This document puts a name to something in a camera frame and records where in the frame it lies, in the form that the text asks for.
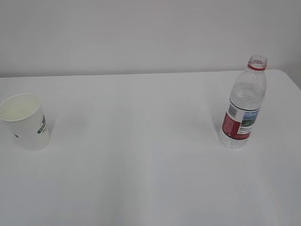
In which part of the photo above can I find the clear plastic water bottle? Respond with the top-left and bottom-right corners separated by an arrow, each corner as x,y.
219,55 -> 268,149

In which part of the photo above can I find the white paper cup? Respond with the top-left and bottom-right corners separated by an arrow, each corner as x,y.
0,93 -> 50,151

